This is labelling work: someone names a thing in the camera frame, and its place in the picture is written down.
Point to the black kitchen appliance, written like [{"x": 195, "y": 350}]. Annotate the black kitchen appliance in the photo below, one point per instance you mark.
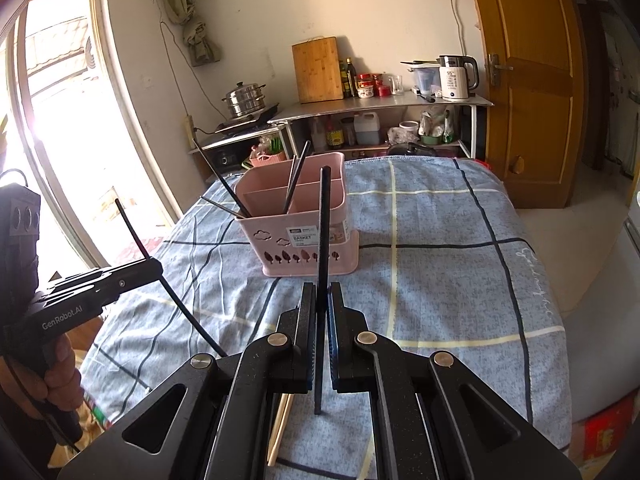
[{"x": 227, "y": 160}]

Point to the plastic bags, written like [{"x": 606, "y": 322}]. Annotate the plastic bags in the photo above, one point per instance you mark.
[{"x": 436, "y": 125}]

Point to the bamboo cutting board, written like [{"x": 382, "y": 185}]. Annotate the bamboo cutting board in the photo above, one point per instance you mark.
[{"x": 317, "y": 70}]

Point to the red can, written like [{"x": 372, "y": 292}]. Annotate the red can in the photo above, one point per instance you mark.
[{"x": 383, "y": 91}]

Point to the tied curtain bundle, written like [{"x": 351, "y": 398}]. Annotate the tied curtain bundle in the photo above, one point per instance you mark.
[{"x": 185, "y": 5}]

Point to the beige chopstick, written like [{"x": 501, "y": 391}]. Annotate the beige chopstick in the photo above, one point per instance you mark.
[
  {"x": 285, "y": 415},
  {"x": 276, "y": 435}
]

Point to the person's left hand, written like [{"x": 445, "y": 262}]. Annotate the person's left hand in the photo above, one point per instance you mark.
[{"x": 60, "y": 375}]

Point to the slim dark bottle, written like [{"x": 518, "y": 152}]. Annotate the slim dark bottle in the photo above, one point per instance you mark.
[{"x": 343, "y": 82}]

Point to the white plastic jug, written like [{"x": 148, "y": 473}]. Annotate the white plastic jug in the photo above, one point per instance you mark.
[{"x": 367, "y": 130}]

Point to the black induction cooker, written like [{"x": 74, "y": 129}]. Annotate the black induction cooker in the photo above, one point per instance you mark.
[{"x": 247, "y": 121}]

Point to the beige power strip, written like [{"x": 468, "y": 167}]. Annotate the beige power strip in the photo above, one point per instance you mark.
[{"x": 189, "y": 131}]

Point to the red cardboard box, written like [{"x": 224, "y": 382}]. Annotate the red cardboard box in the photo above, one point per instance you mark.
[{"x": 605, "y": 430}]

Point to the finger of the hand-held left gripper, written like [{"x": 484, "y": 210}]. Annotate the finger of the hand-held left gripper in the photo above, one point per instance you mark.
[
  {"x": 125, "y": 285},
  {"x": 115, "y": 271}
]

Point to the white bowl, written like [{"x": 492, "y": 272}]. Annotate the white bowl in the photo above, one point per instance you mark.
[{"x": 409, "y": 127}]

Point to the sliding glass door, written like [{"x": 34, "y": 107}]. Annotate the sliding glass door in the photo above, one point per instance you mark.
[{"x": 60, "y": 110}]

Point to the soy sauce bottle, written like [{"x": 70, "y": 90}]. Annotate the soy sauce bottle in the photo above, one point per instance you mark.
[{"x": 335, "y": 135}]

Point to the glass cup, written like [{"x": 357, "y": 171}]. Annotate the glass cup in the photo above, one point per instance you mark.
[{"x": 398, "y": 86}]

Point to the blue checked tablecloth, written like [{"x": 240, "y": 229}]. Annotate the blue checked tablecloth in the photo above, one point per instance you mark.
[{"x": 450, "y": 260}]

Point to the water filter pitcher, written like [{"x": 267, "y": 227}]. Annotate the water filter pitcher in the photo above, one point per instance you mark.
[{"x": 424, "y": 80}]

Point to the grey refrigerator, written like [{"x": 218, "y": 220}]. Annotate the grey refrigerator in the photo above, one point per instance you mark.
[{"x": 600, "y": 335}]

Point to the small stove table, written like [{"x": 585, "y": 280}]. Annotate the small stove table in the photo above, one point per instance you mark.
[{"x": 225, "y": 141}]

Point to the dark oil bottle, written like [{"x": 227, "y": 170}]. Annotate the dark oil bottle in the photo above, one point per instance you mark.
[{"x": 352, "y": 80}]

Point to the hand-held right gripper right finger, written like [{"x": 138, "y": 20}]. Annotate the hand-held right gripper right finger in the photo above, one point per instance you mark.
[{"x": 345, "y": 350}]

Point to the pink utensil basket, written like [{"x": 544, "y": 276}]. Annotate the pink utensil basket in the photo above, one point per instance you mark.
[{"x": 300, "y": 240}]

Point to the small pink basket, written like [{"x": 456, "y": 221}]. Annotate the small pink basket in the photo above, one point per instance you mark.
[{"x": 267, "y": 157}]

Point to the black pan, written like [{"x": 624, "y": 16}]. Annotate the black pan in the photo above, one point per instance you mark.
[{"x": 412, "y": 150}]

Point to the steel steamer pot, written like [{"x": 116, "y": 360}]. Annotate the steel steamer pot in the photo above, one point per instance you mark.
[{"x": 245, "y": 100}]

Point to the white electric kettle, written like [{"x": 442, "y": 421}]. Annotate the white electric kettle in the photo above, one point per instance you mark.
[{"x": 455, "y": 80}]

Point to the white jar with red lid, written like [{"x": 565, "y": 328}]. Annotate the white jar with red lid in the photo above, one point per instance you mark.
[{"x": 365, "y": 87}]

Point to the wooden door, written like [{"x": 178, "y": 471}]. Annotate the wooden door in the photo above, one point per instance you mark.
[{"x": 530, "y": 20}]

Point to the steel kitchen table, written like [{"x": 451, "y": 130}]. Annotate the steel kitchen table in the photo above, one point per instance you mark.
[{"x": 380, "y": 105}]

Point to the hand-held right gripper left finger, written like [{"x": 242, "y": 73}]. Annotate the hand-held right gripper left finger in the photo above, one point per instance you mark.
[{"x": 295, "y": 340}]

